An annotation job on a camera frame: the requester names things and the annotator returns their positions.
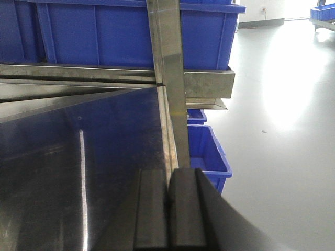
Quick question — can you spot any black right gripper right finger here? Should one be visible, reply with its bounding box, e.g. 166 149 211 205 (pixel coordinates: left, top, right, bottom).
169 168 285 250

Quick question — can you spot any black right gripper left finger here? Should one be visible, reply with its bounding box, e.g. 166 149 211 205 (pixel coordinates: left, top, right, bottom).
94 169 168 250

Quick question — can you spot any blue bin on floor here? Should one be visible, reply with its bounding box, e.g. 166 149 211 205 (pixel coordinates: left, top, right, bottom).
188 124 232 193

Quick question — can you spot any small blue bin behind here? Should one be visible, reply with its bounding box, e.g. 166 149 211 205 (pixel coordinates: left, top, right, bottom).
187 109 207 125

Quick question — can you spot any stainless steel shelf rack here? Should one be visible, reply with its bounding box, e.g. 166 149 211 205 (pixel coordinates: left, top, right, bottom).
1 1 228 250

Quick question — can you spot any large blue bin on shelf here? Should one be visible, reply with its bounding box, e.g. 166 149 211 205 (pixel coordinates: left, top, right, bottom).
1 1 246 70

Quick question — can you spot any distant blue bin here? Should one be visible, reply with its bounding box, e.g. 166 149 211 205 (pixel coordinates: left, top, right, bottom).
310 4 334 21

